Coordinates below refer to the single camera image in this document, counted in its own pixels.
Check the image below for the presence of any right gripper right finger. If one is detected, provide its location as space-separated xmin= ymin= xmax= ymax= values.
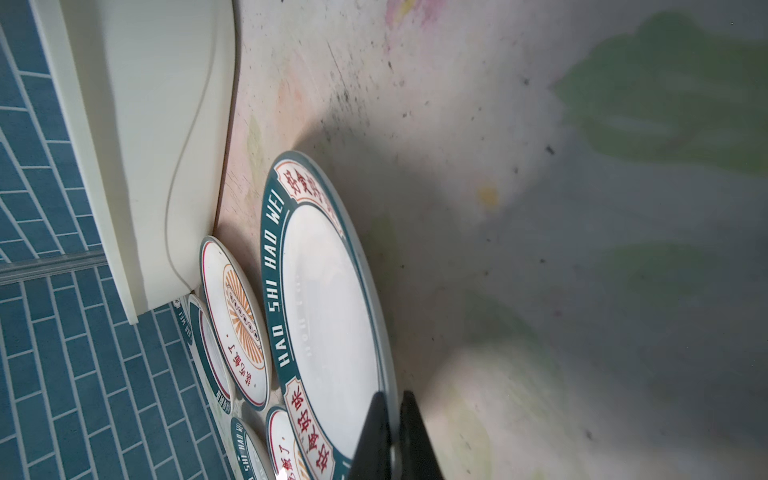
xmin=399 ymin=391 xmax=444 ymax=480

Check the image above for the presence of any orange sunburst plate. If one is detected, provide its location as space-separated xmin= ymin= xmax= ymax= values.
xmin=199 ymin=235 xmax=274 ymax=411
xmin=266 ymin=406 xmax=311 ymax=480

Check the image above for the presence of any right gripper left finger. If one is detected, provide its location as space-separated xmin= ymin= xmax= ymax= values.
xmin=348 ymin=392 xmax=392 ymax=480

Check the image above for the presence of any green red rim plate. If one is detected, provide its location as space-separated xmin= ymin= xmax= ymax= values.
xmin=188 ymin=294 xmax=234 ymax=416

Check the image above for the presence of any white plastic bin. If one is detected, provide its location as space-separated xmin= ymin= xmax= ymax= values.
xmin=31 ymin=1 xmax=236 ymax=322

